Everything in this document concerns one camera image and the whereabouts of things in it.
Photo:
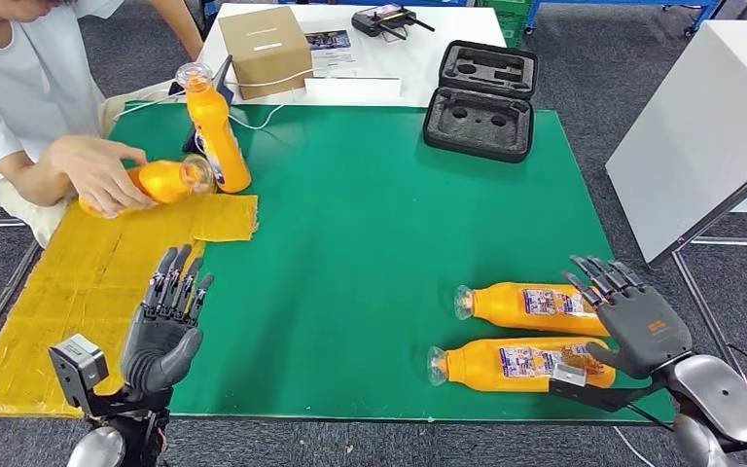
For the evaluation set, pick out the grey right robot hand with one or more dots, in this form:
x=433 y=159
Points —
x=650 y=332

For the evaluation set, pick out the person's right hand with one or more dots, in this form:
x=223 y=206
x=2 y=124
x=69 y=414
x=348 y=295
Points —
x=90 y=171

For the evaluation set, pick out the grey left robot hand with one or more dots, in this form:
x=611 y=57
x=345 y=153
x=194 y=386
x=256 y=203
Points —
x=154 y=351

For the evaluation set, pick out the orange detergent bottle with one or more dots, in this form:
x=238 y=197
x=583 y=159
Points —
x=164 y=180
x=219 y=142
x=476 y=370
x=496 y=309

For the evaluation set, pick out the dark smartphone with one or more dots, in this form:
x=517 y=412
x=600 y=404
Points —
x=175 y=89

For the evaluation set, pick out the person's left forearm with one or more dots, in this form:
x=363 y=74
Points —
x=177 y=26

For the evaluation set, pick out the yellow taped cardboard sheet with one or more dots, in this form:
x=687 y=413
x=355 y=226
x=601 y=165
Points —
x=58 y=290

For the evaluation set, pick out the person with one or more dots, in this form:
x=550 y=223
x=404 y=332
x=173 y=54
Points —
x=19 y=77

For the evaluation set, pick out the tablet in blue case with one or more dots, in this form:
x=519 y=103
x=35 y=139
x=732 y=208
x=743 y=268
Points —
x=224 y=77

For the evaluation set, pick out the white tilted table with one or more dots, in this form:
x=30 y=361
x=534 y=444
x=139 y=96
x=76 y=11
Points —
x=689 y=129

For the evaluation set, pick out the brown cardboard box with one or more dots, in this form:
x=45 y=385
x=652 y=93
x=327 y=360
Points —
x=265 y=51

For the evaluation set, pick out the black foam-lined case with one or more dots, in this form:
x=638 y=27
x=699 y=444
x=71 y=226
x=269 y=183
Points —
x=479 y=122

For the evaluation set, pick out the printed leaflet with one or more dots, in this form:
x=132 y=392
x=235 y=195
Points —
x=328 y=42

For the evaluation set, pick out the white flat box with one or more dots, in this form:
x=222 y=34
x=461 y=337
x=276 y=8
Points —
x=351 y=91

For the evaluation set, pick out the black remote controller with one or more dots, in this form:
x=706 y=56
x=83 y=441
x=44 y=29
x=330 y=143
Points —
x=376 y=19

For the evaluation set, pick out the green plastic crate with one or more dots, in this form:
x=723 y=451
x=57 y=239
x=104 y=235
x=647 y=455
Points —
x=510 y=26

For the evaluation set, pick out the blue metal rack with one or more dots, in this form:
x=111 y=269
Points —
x=532 y=16

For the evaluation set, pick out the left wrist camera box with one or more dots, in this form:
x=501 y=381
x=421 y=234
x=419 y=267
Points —
x=77 y=367

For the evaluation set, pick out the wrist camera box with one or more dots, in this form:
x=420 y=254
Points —
x=77 y=367
x=570 y=377

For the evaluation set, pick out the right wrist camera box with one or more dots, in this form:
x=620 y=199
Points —
x=570 y=377

